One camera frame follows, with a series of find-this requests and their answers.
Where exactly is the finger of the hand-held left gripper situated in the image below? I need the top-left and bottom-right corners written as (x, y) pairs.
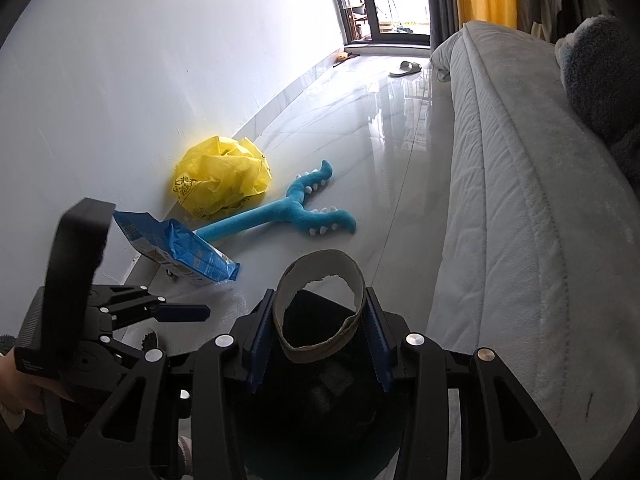
top-left (90, 285), bottom-right (211, 328)
top-left (107, 337), bottom-right (151, 376)

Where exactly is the white bed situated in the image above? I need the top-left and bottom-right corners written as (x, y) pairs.
top-left (431, 20), bottom-right (640, 480)

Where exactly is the blue plush toy stick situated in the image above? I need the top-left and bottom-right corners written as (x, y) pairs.
top-left (192, 160), bottom-right (357, 243)

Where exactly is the beige hanging coat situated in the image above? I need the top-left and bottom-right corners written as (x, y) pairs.
top-left (530, 0), bottom-right (566, 43)

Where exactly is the yellow plastic bag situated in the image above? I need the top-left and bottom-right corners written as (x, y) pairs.
top-left (172, 135), bottom-right (273, 221)

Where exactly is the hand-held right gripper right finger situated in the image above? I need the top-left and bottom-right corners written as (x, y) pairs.
top-left (364, 286), bottom-right (583, 480)

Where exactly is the grey fleece blanket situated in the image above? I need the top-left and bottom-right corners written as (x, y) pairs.
top-left (554, 15), bottom-right (640, 186)

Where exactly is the blue plastic packet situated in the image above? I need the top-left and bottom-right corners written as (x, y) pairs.
top-left (112, 210), bottom-right (240, 283)

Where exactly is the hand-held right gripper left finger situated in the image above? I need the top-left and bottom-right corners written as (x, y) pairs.
top-left (57, 287), bottom-right (278, 480)

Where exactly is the large cardboard tape roll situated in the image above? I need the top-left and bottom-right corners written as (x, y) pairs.
top-left (271, 250), bottom-right (367, 365)

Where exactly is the black waste bin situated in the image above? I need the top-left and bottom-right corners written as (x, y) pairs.
top-left (235, 285), bottom-right (416, 480)

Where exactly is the person's left hand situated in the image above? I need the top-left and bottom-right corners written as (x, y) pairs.
top-left (0, 349), bottom-right (76, 416)

